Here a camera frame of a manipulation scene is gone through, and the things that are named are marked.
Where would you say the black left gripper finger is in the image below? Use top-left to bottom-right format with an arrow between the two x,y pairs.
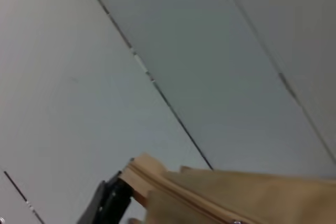
97,170 -> 132,224
77,180 -> 106,224

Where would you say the khaki canvas food bag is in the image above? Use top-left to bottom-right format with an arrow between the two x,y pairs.
122,152 -> 336,224

